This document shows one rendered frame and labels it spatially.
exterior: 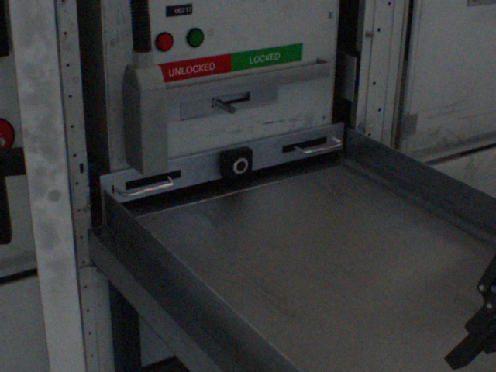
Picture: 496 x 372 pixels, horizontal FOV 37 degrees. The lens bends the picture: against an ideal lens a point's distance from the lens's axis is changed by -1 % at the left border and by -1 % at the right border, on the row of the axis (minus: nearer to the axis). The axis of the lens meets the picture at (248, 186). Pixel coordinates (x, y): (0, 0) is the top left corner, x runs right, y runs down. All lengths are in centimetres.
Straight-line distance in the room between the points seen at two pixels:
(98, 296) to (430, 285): 58
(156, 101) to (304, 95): 40
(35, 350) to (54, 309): 73
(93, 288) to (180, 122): 33
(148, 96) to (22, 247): 32
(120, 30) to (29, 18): 73
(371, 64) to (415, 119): 18
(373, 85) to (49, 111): 107
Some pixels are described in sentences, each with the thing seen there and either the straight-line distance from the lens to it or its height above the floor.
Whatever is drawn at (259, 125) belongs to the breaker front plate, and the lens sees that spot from 146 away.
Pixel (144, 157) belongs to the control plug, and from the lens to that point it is 122.
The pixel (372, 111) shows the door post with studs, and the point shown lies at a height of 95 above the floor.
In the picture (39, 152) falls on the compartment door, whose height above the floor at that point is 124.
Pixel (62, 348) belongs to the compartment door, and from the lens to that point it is 66.
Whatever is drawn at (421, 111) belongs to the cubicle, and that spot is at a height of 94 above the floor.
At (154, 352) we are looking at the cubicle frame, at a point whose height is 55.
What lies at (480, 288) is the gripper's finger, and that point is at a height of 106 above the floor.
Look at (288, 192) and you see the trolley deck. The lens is 143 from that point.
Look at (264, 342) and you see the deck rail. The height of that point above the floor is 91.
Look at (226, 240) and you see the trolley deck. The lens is 126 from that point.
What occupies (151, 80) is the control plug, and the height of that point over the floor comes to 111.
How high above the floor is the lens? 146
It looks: 25 degrees down
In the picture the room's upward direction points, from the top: 1 degrees clockwise
